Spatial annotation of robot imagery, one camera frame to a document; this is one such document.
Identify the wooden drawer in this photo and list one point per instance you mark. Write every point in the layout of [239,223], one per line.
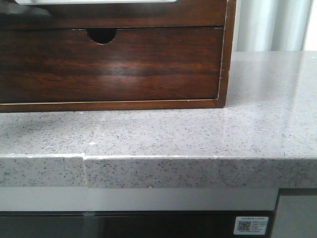
[181,13]
[138,64]

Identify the dark wooden drawer cabinet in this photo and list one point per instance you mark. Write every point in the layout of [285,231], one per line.
[12,12]

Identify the white QR code sticker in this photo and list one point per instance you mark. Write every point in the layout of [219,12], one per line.
[250,225]

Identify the grey white curtain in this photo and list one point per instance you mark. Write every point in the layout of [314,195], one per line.
[275,25]

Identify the grey appliance front panel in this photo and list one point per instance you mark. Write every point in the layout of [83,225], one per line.
[296,214]

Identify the black glass oven door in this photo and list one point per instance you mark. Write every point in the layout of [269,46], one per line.
[127,224]

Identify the white plastic tray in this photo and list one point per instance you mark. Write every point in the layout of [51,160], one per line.
[51,2]

